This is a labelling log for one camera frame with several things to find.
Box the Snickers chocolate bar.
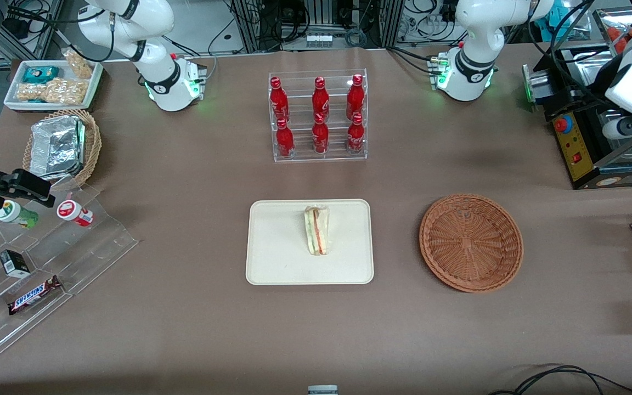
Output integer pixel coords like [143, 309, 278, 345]
[8, 275, 63, 316]

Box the steel food pan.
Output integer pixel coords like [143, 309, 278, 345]
[568, 47, 618, 75]

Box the clear bag of crackers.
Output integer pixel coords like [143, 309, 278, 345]
[63, 48, 94, 80]
[17, 78, 87, 105]

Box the green lidded snack cup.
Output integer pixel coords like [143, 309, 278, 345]
[0, 200, 40, 229]

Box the small black carton box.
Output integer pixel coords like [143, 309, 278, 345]
[0, 250, 30, 278]

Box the white rectangular snack tray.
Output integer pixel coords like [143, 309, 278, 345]
[4, 59, 103, 110]

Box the red lidded snack cup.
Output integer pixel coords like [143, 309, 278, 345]
[57, 200, 94, 227]

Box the silver metal fitting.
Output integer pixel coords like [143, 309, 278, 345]
[522, 65, 550, 108]

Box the teal snack packet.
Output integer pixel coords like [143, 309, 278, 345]
[22, 66, 60, 84]

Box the silver foil package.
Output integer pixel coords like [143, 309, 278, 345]
[30, 116, 86, 180]

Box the black food warmer appliance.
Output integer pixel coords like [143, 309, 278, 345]
[533, 8, 632, 190]

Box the cream plastic tray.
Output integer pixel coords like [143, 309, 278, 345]
[246, 199, 375, 286]

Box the triangle sandwich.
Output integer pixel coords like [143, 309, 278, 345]
[303, 205, 330, 256]

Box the red cola bottle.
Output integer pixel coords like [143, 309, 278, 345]
[312, 77, 330, 122]
[346, 74, 365, 120]
[276, 118, 295, 160]
[312, 112, 329, 155]
[347, 112, 365, 154]
[270, 77, 290, 122]

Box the black floor cable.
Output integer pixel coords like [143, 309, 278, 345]
[489, 365, 632, 395]

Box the clear acrylic tiered stand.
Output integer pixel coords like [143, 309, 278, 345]
[0, 184, 138, 371]

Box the teal box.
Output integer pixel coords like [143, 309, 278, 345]
[546, 3, 577, 36]

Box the brown round wicker basket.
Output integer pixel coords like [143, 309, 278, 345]
[419, 194, 524, 293]

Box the light wicker basket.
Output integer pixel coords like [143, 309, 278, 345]
[22, 109, 103, 190]

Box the clear acrylic bottle rack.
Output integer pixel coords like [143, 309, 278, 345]
[268, 69, 369, 162]

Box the aluminium frame equipment rack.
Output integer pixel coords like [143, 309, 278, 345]
[228, 0, 404, 53]

